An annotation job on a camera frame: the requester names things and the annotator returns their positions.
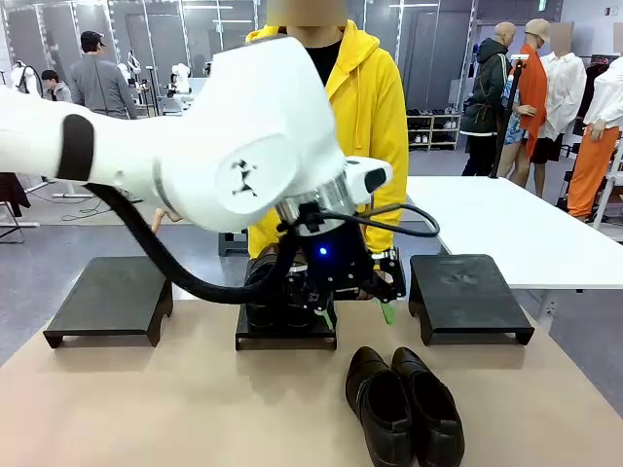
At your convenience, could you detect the person's right hand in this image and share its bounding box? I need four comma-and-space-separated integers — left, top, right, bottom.
150, 205, 185, 234

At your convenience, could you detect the dark hanging garment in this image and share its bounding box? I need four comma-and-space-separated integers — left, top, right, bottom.
0, 170, 33, 219

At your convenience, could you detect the mannequin in orange top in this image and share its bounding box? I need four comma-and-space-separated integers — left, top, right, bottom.
495, 18, 552, 190

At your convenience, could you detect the white table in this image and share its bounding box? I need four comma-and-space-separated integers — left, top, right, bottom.
406, 174, 623, 292

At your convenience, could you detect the black shoe stand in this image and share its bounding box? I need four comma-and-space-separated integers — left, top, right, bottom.
408, 253, 535, 347
235, 291, 338, 351
42, 255, 175, 349

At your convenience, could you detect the black tripod pole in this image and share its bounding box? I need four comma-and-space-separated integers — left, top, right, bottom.
488, 54, 531, 180

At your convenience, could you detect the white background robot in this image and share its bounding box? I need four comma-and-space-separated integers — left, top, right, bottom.
167, 61, 196, 101
9, 59, 44, 98

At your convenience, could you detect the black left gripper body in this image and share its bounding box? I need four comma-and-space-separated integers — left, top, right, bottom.
285, 217, 377, 304

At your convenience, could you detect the black buckled leather shoe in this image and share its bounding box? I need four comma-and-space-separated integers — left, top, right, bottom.
283, 269, 318, 328
244, 244, 286, 328

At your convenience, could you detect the mannequin in dark jacket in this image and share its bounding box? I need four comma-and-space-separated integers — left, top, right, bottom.
458, 21, 518, 178

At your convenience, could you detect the seated person in gray hoodie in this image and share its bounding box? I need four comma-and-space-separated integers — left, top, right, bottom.
40, 68, 74, 104

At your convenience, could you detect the standing man in gray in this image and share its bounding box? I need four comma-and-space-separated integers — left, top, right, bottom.
69, 30, 139, 121

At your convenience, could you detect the black leather loafer shoe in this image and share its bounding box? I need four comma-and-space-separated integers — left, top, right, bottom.
345, 345, 419, 467
390, 345, 466, 467

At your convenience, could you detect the person in yellow hoodie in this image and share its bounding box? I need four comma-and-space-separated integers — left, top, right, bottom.
244, 18, 411, 263

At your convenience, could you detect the mannequin in white shirt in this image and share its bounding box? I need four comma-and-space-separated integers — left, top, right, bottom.
531, 21, 589, 199

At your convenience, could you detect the black cable hose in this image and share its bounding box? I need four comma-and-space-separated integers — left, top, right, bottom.
84, 181, 299, 306

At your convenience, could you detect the white shoe rack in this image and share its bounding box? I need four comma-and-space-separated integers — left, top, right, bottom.
406, 108, 461, 153

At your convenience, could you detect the mannequin in orange trousers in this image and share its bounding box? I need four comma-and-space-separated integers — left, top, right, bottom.
566, 36, 623, 221

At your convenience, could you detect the thin black cable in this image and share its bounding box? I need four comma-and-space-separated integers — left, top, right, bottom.
311, 202, 442, 240

